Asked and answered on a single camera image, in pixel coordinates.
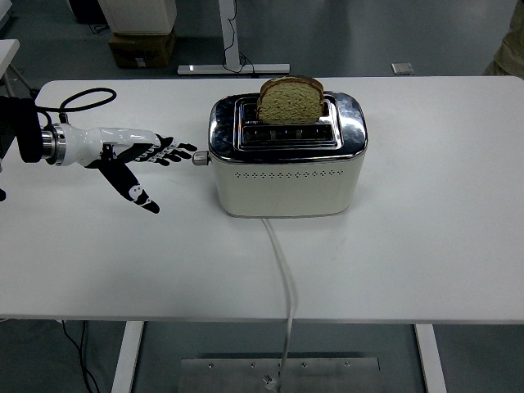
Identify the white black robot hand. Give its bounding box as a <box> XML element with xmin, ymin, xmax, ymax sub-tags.
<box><xmin>60</xmin><ymin>122</ymin><xmax>199</xmax><ymax>215</ymax></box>

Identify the cream chrome two-slot toaster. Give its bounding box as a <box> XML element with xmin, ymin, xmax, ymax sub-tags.
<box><xmin>191</xmin><ymin>90</ymin><xmax>368</xmax><ymax>219</ymax></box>

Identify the brown cardboard box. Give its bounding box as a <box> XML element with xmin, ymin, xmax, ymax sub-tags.
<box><xmin>107</xmin><ymin>29</ymin><xmax>177</xmax><ymax>70</ymax></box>

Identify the black floor object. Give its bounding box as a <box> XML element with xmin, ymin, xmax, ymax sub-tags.
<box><xmin>67</xmin><ymin>0</ymin><xmax>108</xmax><ymax>25</ymax></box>

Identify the white box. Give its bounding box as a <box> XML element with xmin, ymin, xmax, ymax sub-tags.
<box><xmin>97</xmin><ymin>0</ymin><xmax>178</xmax><ymax>35</ymax></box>

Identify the white T-shaped table stand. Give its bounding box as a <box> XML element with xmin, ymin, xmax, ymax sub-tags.
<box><xmin>177</xmin><ymin>0</ymin><xmax>291</xmax><ymax>76</ymax></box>

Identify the brown bread slice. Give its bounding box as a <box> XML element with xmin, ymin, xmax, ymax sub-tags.
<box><xmin>256</xmin><ymin>75</ymin><xmax>325</xmax><ymax>126</ymax></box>

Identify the white table leg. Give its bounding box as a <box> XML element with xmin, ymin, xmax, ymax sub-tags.
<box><xmin>413</xmin><ymin>323</ymin><xmax>448</xmax><ymax>393</ymax></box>
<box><xmin>110</xmin><ymin>321</ymin><xmax>145</xmax><ymax>393</ymax></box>

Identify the grey metal plate with screws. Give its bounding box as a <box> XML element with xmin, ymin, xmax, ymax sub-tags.
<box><xmin>176</xmin><ymin>357</ymin><xmax>382</xmax><ymax>393</ymax></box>

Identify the person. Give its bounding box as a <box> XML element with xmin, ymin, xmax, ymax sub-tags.
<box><xmin>482</xmin><ymin>0</ymin><xmax>524</xmax><ymax>81</ymax></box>

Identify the black cable on stand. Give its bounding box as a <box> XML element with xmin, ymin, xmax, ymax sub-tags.
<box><xmin>223</xmin><ymin>0</ymin><xmax>263</xmax><ymax>79</ymax></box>

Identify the black cable under table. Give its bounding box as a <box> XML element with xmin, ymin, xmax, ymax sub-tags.
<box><xmin>60</xmin><ymin>320</ymin><xmax>102</xmax><ymax>393</ymax></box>

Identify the white toaster power cord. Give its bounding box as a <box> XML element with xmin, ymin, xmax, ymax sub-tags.
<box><xmin>261</xmin><ymin>218</ymin><xmax>298</xmax><ymax>390</ymax></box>

